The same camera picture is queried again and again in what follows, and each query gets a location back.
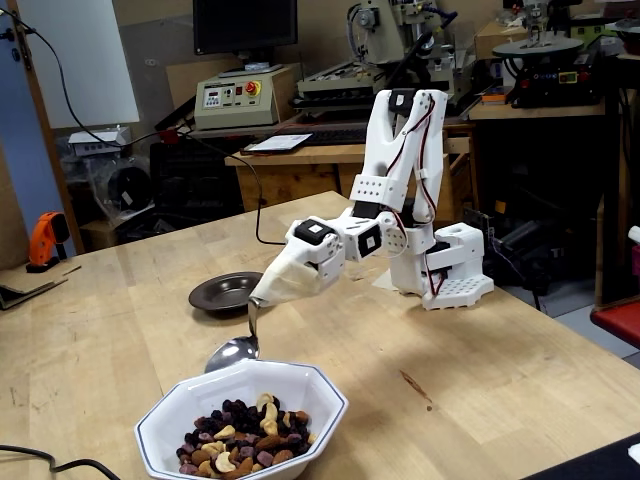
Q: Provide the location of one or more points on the brown plate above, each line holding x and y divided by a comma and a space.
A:
220, 292

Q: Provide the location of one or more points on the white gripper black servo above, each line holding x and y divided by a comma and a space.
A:
309, 257

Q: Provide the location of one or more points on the wooden shelf board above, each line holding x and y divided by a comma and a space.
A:
540, 112

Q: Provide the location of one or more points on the black scroll saw machine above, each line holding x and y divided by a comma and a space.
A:
550, 80

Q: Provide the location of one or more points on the tablet with white screen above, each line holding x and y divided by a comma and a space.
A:
280, 142

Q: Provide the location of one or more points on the beige milling machine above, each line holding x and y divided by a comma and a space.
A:
385, 30

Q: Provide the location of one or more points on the orange and black hand tool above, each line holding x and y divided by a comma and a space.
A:
42, 240

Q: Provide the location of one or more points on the metal spoon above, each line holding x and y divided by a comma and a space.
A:
232, 352

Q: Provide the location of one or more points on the brown cardboard box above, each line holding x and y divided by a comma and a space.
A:
492, 40

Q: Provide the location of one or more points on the beige control box red button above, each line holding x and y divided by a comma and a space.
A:
235, 112

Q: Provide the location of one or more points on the whiteboard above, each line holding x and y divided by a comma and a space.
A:
90, 60

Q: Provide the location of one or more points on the white octagonal bowl blue rim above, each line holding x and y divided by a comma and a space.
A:
220, 395

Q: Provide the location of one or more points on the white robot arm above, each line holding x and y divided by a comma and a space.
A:
380, 190

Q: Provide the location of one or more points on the black box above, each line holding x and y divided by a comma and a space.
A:
600, 465

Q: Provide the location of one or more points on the black keyboard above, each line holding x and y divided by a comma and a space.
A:
340, 136

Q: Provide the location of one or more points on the black computer monitor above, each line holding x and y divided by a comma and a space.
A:
245, 25

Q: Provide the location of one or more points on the clear plastic bag black disc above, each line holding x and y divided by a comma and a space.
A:
125, 187

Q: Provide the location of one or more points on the wooden workbench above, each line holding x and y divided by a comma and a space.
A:
320, 154

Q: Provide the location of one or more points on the flat cardboard piece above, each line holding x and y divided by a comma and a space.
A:
25, 282

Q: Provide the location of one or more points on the red chair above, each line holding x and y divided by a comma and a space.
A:
620, 320

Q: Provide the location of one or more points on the mixed nuts and raisins pile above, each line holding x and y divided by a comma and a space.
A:
250, 440

